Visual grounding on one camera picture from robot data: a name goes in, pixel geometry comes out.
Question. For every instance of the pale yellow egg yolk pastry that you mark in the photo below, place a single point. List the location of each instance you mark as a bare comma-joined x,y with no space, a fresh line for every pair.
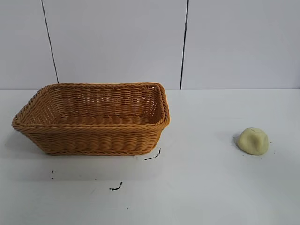
253,141

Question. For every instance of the brown woven wicker basket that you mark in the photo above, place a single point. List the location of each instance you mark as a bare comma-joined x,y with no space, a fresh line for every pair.
93,140

